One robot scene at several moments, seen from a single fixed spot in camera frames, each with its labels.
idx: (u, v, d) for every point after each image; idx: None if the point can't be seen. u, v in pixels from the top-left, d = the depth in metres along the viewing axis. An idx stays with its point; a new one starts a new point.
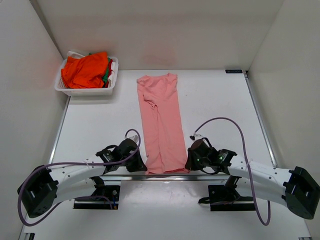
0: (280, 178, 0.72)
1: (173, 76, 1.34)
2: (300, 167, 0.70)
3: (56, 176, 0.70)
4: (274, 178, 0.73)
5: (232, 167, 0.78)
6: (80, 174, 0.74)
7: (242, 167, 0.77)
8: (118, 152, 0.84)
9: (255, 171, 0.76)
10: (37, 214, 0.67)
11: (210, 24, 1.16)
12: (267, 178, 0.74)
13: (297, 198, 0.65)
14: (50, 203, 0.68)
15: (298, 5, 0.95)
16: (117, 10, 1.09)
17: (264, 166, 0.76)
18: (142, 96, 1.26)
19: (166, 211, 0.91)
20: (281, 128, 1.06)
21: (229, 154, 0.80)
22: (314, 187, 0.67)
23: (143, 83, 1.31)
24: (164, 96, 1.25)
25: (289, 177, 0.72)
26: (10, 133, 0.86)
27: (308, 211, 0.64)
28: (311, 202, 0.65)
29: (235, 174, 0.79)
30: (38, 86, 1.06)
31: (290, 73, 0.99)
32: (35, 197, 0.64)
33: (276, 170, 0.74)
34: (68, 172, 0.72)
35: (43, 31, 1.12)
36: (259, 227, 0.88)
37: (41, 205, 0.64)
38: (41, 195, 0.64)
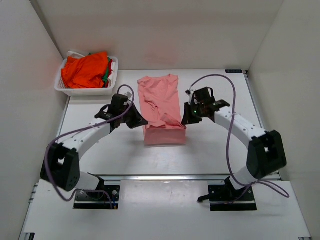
0: (253, 132, 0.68)
1: (174, 77, 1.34)
2: (277, 132, 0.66)
3: (70, 145, 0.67)
4: (247, 131, 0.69)
5: (218, 113, 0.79)
6: (91, 137, 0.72)
7: (226, 115, 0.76)
8: (114, 109, 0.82)
9: (236, 123, 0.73)
10: (71, 188, 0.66)
11: (210, 24, 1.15)
12: (241, 130, 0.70)
13: (256, 154, 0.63)
14: (78, 173, 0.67)
15: (298, 4, 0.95)
16: (116, 10, 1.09)
17: (246, 121, 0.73)
18: (143, 97, 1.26)
19: (166, 211, 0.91)
20: (281, 127, 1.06)
21: (223, 104, 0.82)
22: (280, 155, 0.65)
23: (144, 83, 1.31)
24: (165, 98, 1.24)
25: (262, 134, 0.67)
26: (10, 133, 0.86)
27: (259, 171, 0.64)
28: (267, 167, 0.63)
29: (218, 120, 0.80)
30: (38, 85, 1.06)
31: (290, 72, 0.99)
32: (62, 171, 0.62)
33: (253, 127, 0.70)
34: (80, 138, 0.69)
35: (43, 31, 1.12)
36: (259, 227, 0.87)
37: (71, 175, 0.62)
38: (67, 165, 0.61)
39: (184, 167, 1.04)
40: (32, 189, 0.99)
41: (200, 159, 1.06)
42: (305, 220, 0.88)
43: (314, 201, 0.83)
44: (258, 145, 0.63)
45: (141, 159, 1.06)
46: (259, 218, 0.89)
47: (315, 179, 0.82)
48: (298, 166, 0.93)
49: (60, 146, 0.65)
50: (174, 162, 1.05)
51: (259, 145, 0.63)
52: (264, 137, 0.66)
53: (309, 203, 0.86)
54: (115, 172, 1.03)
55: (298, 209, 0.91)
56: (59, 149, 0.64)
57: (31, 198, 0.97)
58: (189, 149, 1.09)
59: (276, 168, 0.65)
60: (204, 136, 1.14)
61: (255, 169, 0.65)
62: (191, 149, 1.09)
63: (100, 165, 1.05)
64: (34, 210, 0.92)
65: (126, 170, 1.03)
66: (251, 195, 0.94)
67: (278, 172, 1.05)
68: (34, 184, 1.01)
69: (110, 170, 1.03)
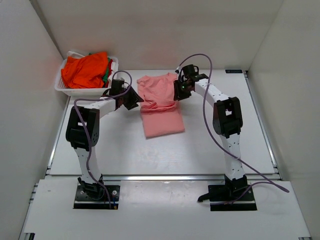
0: (218, 97, 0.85)
1: (173, 76, 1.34)
2: (236, 98, 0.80)
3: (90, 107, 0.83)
4: (215, 97, 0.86)
5: (197, 84, 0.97)
6: (104, 106, 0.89)
7: (203, 85, 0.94)
8: (114, 90, 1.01)
9: (209, 91, 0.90)
10: (94, 143, 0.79)
11: (210, 23, 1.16)
12: (211, 96, 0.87)
13: (218, 113, 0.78)
14: (97, 131, 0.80)
15: (298, 4, 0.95)
16: (116, 10, 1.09)
17: (216, 89, 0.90)
18: (143, 96, 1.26)
19: (166, 211, 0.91)
20: (281, 126, 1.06)
21: (203, 76, 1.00)
22: (237, 116, 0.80)
23: (143, 83, 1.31)
24: (165, 96, 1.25)
25: (225, 100, 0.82)
26: (10, 134, 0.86)
27: (220, 127, 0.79)
28: (227, 124, 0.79)
29: (198, 90, 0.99)
30: (38, 85, 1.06)
31: (290, 72, 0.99)
32: (88, 125, 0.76)
33: (221, 94, 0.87)
34: (96, 104, 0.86)
35: (43, 31, 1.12)
36: (259, 227, 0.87)
37: (95, 129, 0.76)
38: (92, 120, 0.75)
39: (184, 167, 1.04)
40: (32, 189, 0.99)
41: (200, 159, 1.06)
42: (305, 220, 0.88)
43: (314, 200, 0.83)
44: (219, 107, 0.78)
45: (141, 159, 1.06)
46: (260, 218, 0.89)
47: (315, 179, 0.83)
48: (297, 165, 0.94)
49: (83, 109, 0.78)
50: (174, 162, 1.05)
51: (219, 107, 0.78)
52: (227, 102, 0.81)
53: (309, 202, 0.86)
54: (115, 172, 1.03)
55: (298, 209, 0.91)
56: (81, 112, 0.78)
57: (31, 198, 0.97)
58: (189, 148, 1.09)
59: (234, 126, 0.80)
60: (205, 136, 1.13)
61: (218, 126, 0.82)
62: (191, 149, 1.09)
63: (100, 165, 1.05)
64: (34, 211, 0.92)
65: (125, 170, 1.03)
66: (251, 195, 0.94)
67: (278, 172, 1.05)
68: (34, 184, 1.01)
69: (110, 170, 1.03)
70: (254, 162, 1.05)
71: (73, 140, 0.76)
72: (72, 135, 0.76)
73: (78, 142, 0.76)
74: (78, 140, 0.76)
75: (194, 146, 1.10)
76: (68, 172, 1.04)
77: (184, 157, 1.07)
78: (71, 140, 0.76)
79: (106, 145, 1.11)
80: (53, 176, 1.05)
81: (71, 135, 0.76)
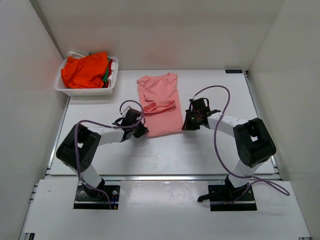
0: (237, 122, 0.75)
1: (173, 76, 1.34)
2: (258, 118, 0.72)
3: (93, 130, 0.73)
4: (232, 122, 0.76)
5: (210, 118, 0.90)
6: (108, 133, 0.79)
7: (216, 117, 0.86)
8: (127, 121, 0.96)
9: (223, 120, 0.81)
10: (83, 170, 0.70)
11: (210, 24, 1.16)
12: (228, 123, 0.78)
13: (241, 138, 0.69)
14: (91, 158, 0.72)
15: (298, 5, 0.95)
16: (116, 10, 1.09)
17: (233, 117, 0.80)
18: (143, 96, 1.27)
19: (166, 211, 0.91)
20: (281, 127, 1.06)
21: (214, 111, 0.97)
22: (265, 140, 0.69)
23: (143, 83, 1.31)
24: (165, 96, 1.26)
25: (246, 123, 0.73)
26: (9, 134, 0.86)
27: (250, 156, 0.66)
28: (257, 152, 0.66)
29: (212, 125, 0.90)
30: (38, 85, 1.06)
31: (290, 72, 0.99)
32: (82, 148, 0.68)
33: (238, 119, 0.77)
34: (101, 129, 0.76)
35: (43, 31, 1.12)
36: (259, 227, 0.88)
37: (88, 155, 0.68)
38: (89, 143, 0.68)
39: (184, 167, 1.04)
40: (32, 189, 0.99)
41: (200, 159, 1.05)
42: (305, 220, 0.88)
43: (314, 201, 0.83)
44: (243, 130, 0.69)
45: (141, 159, 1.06)
46: (260, 218, 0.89)
47: (315, 179, 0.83)
48: (298, 166, 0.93)
49: (84, 129, 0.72)
50: (174, 162, 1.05)
51: (243, 130, 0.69)
52: (248, 125, 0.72)
53: (309, 203, 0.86)
54: (115, 172, 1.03)
55: (298, 209, 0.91)
56: (82, 131, 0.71)
57: (31, 198, 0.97)
58: (189, 149, 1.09)
59: (266, 155, 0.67)
60: (205, 136, 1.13)
61: (246, 155, 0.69)
62: (191, 149, 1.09)
63: (99, 165, 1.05)
64: (34, 211, 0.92)
65: (125, 169, 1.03)
66: (251, 195, 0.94)
67: (278, 172, 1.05)
68: (34, 184, 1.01)
69: (109, 170, 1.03)
70: None
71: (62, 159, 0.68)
72: (62, 153, 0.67)
73: (68, 163, 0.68)
74: (67, 161, 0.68)
75: (195, 146, 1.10)
76: (68, 171, 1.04)
77: (184, 157, 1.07)
78: (61, 157, 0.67)
79: (102, 161, 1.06)
80: (53, 176, 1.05)
81: (62, 152, 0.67)
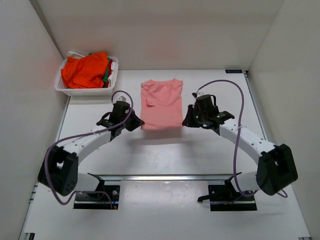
0: (261, 147, 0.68)
1: (179, 83, 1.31)
2: (287, 145, 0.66)
3: (70, 149, 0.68)
4: (255, 145, 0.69)
5: (223, 126, 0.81)
6: (91, 143, 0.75)
7: (232, 128, 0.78)
8: (115, 116, 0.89)
9: (243, 137, 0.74)
10: (68, 192, 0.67)
11: (210, 24, 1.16)
12: (250, 144, 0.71)
13: (267, 169, 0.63)
14: (75, 178, 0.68)
15: (298, 4, 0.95)
16: (116, 10, 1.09)
17: (253, 134, 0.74)
18: (145, 101, 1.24)
19: (166, 211, 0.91)
20: (281, 127, 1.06)
21: (227, 116, 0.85)
22: (290, 170, 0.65)
23: (147, 87, 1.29)
24: (168, 102, 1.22)
25: (271, 149, 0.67)
26: (10, 133, 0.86)
27: (272, 185, 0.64)
28: (279, 181, 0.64)
29: (224, 133, 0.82)
30: (38, 85, 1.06)
31: (290, 72, 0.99)
32: (61, 174, 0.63)
33: (261, 140, 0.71)
34: (80, 143, 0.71)
35: (43, 31, 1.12)
36: (259, 227, 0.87)
37: (68, 179, 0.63)
38: (67, 168, 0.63)
39: (184, 167, 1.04)
40: (32, 189, 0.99)
41: (200, 159, 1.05)
42: (305, 220, 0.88)
43: (314, 201, 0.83)
44: (271, 161, 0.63)
45: (141, 159, 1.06)
46: (260, 218, 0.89)
47: (315, 179, 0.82)
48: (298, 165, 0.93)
49: (61, 150, 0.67)
50: (174, 162, 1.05)
51: (271, 161, 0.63)
52: (273, 151, 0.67)
53: (309, 202, 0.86)
54: (115, 171, 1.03)
55: (298, 209, 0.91)
56: (59, 153, 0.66)
57: (31, 198, 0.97)
58: (189, 149, 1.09)
59: (288, 181, 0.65)
60: (205, 136, 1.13)
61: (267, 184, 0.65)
62: (191, 149, 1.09)
63: (99, 165, 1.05)
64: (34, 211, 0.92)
65: (124, 169, 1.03)
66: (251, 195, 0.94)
67: None
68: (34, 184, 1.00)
69: (109, 170, 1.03)
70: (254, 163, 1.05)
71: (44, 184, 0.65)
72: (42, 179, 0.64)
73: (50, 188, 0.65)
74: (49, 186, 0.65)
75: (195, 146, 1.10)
76: None
77: (184, 157, 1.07)
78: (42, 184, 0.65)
79: (102, 162, 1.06)
80: None
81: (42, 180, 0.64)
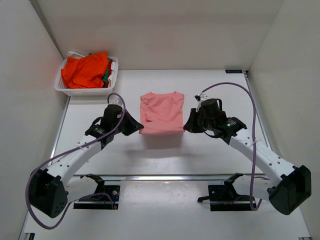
0: (280, 169, 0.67)
1: (180, 96, 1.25)
2: (305, 167, 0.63)
3: (55, 171, 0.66)
4: (274, 166, 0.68)
5: (236, 139, 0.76)
6: (78, 159, 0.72)
7: (246, 142, 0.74)
8: (106, 122, 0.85)
9: (260, 155, 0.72)
10: (58, 213, 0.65)
11: (210, 24, 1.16)
12: (267, 164, 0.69)
13: (287, 195, 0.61)
14: (64, 198, 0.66)
15: (298, 4, 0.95)
16: (116, 10, 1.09)
17: (270, 151, 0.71)
18: (144, 115, 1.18)
19: (166, 211, 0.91)
20: (281, 127, 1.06)
21: (238, 124, 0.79)
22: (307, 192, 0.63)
23: (147, 101, 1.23)
24: (169, 117, 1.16)
25: (290, 172, 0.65)
26: (10, 133, 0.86)
27: (288, 209, 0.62)
28: (295, 205, 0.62)
29: (235, 145, 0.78)
30: (38, 85, 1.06)
31: (290, 72, 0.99)
32: (46, 199, 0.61)
33: (279, 160, 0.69)
34: (66, 163, 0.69)
35: (43, 31, 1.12)
36: (259, 227, 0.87)
37: (55, 203, 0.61)
38: (51, 194, 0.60)
39: (184, 167, 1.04)
40: None
41: (200, 159, 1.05)
42: (305, 220, 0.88)
43: (314, 201, 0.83)
44: (292, 187, 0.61)
45: (141, 159, 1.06)
46: (260, 218, 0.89)
47: (315, 179, 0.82)
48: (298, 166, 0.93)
49: (45, 173, 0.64)
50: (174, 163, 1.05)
51: (292, 187, 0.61)
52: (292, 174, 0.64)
53: (309, 202, 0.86)
54: (115, 171, 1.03)
55: (298, 209, 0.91)
56: (44, 175, 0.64)
57: None
58: (189, 149, 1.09)
59: (299, 203, 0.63)
60: (204, 136, 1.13)
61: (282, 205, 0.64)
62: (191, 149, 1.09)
63: (99, 165, 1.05)
64: None
65: (125, 169, 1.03)
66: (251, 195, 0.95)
67: None
68: None
69: (110, 170, 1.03)
70: None
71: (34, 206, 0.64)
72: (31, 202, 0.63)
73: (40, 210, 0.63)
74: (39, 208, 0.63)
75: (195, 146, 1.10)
76: None
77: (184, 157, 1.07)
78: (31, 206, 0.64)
79: (102, 163, 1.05)
80: None
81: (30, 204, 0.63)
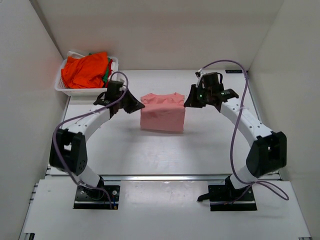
0: (258, 132, 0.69)
1: (180, 97, 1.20)
2: (282, 133, 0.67)
3: (75, 129, 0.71)
4: (253, 129, 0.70)
5: (226, 104, 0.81)
6: (93, 123, 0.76)
7: (234, 108, 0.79)
8: (110, 95, 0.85)
9: (243, 119, 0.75)
10: (81, 170, 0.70)
11: (210, 24, 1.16)
12: (248, 126, 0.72)
13: (259, 154, 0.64)
14: (85, 156, 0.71)
15: (298, 4, 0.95)
16: (116, 10, 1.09)
17: (254, 118, 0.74)
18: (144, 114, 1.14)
19: (166, 211, 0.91)
20: (281, 126, 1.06)
21: (231, 94, 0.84)
22: (281, 156, 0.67)
23: (147, 101, 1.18)
24: None
25: (267, 135, 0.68)
26: (10, 133, 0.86)
27: (259, 168, 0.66)
28: (267, 165, 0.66)
29: (226, 112, 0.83)
30: (38, 85, 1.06)
31: (290, 71, 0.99)
32: (71, 153, 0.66)
33: (260, 125, 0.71)
34: (83, 123, 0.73)
35: (43, 31, 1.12)
36: (259, 227, 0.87)
37: (80, 157, 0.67)
38: (76, 147, 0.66)
39: (184, 167, 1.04)
40: (32, 189, 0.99)
41: (200, 159, 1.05)
42: (305, 220, 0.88)
43: (314, 201, 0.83)
44: (264, 148, 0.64)
45: (141, 159, 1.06)
46: (260, 218, 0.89)
47: (315, 179, 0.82)
48: (298, 165, 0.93)
49: (66, 132, 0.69)
50: (175, 162, 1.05)
51: (264, 148, 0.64)
52: (268, 137, 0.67)
53: (309, 202, 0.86)
54: (115, 171, 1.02)
55: (298, 209, 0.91)
56: (65, 135, 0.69)
57: (31, 198, 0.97)
58: (189, 149, 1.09)
59: (274, 167, 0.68)
60: (204, 136, 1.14)
61: (255, 166, 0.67)
62: (191, 149, 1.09)
63: (100, 165, 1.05)
64: (34, 211, 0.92)
65: (125, 169, 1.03)
66: (251, 195, 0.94)
67: (278, 172, 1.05)
68: (34, 184, 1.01)
69: (110, 170, 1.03)
70: None
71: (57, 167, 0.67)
72: (54, 162, 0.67)
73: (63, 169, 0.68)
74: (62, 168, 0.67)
75: (195, 146, 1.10)
76: None
77: (184, 157, 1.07)
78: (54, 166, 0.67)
79: (103, 163, 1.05)
80: (53, 175, 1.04)
81: (55, 161, 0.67)
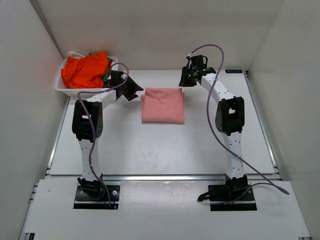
0: (223, 96, 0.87)
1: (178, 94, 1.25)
2: (241, 98, 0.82)
3: (93, 100, 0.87)
4: (221, 95, 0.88)
5: (204, 78, 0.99)
6: (105, 98, 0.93)
7: (210, 80, 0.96)
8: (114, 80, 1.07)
9: (215, 88, 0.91)
10: (100, 134, 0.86)
11: (210, 24, 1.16)
12: (217, 93, 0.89)
13: (221, 111, 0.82)
14: (101, 123, 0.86)
15: (298, 5, 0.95)
16: (116, 10, 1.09)
17: (224, 87, 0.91)
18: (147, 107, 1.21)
19: (166, 211, 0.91)
20: (281, 126, 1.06)
21: (211, 70, 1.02)
22: (240, 115, 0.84)
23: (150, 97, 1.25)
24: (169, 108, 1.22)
25: (230, 98, 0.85)
26: (10, 133, 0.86)
27: (222, 124, 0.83)
28: (228, 123, 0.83)
29: (205, 85, 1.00)
30: (38, 85, 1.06)
31: (290, 71, 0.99)
32: (93, 117, 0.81)
33: (226, 92, 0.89)
34: (98, 97, 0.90)
35: (43, 31, 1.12)
36: (260, 227, 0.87)
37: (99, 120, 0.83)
38: (96, 111, 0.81)
39: (184, 167, 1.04)
40: (32, 189, 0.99)
41: (200, 159, 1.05)
42: (305, 220, 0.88)
43: (314, 201, 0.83)
44: (225, 107, 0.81)
45: (141, 159, 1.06)
46: (260, 218, 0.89)
47: (314, 179, 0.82)
48: (298, 165, 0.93)
49: (86, 103, 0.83)
50: (175, 162, 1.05)
51: (225, 107, 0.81)
52: (231, 101, 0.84)
53: (309, 202, 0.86)
54: (115, 171, 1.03)
55: (298, 209, 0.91)
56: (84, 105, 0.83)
57: (31, 198, 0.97)
58: (189, 149, 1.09)
59: (235, 125, 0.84)
60: (204, 135, 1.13)
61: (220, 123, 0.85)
62: (191, 149, 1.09)
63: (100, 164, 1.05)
64: (34, 211, 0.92)
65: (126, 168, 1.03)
66: (251, 195, 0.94)
67: (278, 172, 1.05)
68: (34, 184, 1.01)
69: (110, 170, 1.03)
70: (254, 162, 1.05)
71: (79, 132, 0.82)
72: (77, 127, 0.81)
73: (84, 133, 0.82)
74: (83, 132, 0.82)
75: (195, 146, 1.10)
76: (68, 171, 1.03)
77: (184, 157, 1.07)
78: (76, 132, 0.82)
79: (104, 162, 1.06)
80: (52, 175, 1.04)
81: (77, 127, 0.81)
